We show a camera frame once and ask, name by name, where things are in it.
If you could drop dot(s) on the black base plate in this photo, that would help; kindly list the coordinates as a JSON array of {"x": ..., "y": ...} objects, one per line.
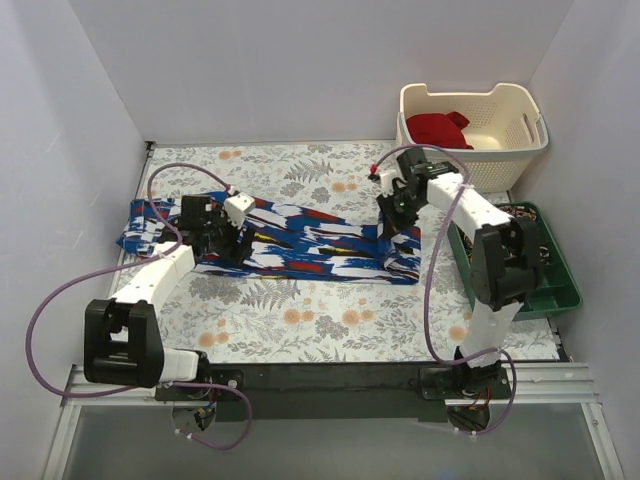
[{"x": 314, "y": 391}]

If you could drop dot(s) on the floral table mat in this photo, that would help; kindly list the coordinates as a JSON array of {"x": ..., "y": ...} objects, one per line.
[{"x": 257, "y": 320}]

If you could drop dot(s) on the brown patterned rolled belt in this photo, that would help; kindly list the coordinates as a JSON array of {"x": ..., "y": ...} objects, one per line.
[{"x": 520, "y": 211}]

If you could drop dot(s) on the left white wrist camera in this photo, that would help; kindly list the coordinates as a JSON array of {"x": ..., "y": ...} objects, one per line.
[{"x": 237, "y": 207}]

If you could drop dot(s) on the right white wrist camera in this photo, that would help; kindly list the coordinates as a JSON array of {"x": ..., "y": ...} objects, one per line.
[{"x": 384, "y": 178}]

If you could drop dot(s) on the cream plastic laundry basket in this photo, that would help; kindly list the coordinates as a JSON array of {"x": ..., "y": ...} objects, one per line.
[{"x": 506, "y": 129}]

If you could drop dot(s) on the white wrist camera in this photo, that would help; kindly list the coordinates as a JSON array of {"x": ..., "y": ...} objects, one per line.
[
  {"x": 237, "y": 207},
  {"x": 384, "y": 178}
]

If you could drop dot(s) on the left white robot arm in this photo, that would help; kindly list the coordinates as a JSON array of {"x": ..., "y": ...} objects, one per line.
[{"x": 122, "y": 340}]

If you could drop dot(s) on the aluminium rail frame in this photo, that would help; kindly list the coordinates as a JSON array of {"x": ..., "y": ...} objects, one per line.
[{"x": 537, "y": 383}]

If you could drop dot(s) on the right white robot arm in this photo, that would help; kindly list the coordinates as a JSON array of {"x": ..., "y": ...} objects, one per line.
[{"x": 505, "y": 266}]

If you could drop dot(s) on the blue patterned trousers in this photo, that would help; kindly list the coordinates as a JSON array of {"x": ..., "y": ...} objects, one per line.
[{"x": 291, "y": 242}]

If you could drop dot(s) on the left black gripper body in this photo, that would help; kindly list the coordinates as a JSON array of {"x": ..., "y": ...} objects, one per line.
[{"x": 232, "y": 239}]

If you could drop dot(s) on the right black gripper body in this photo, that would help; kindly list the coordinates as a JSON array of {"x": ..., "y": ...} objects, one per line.
[{"x": 392, "y": 215}]

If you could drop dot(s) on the red garment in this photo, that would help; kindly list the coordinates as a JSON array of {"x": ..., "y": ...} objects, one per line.
[{"x": 443, "y": 130}]

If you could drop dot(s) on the green compartment tray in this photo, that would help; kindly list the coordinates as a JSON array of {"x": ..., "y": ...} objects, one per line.
[{"x": 558, "y": 293}]

